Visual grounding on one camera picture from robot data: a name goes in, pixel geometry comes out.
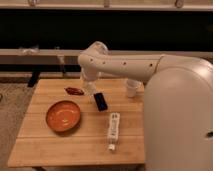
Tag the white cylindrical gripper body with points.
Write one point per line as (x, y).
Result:
(88, 81)

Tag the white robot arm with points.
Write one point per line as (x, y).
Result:
(177, 104)

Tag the white ceramic cup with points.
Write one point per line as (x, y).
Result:
(132, 87)

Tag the dark red snack packet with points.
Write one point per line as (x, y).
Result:
(74, 91)

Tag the black smartphone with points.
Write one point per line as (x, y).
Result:
(100, 101)

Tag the orange bowl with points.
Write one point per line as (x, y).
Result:
(63, 116)

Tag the wooden table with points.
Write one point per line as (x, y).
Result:
(37, 145)

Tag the white plastic bottle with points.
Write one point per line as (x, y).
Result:
(113, 130)

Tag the grey metal rail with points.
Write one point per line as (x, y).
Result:
(49, 56)

